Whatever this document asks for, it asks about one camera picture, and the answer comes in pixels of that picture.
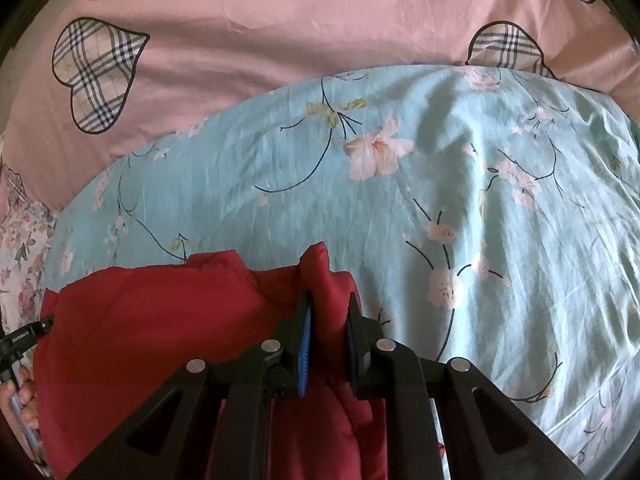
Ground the white floral pillow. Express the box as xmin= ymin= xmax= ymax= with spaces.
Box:
xmin=0 ymin=162 xmax=56 ymax=333

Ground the dark red puffer jacket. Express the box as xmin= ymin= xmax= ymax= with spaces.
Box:
xmin=34 ymin=243 xmax=387 ymax=479

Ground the light blue floral bedsheet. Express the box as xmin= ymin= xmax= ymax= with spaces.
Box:
xmin=43 ymin=65 xmax=639 ymax=479

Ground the pink quilt with plaid hearts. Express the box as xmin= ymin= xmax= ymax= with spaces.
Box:
xmin=1 ymin=0 xmax=639 ymax=209

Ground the person's left hand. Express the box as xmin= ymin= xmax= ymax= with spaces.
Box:
xmin=1 ymin=365 xmax=39 ymax=437

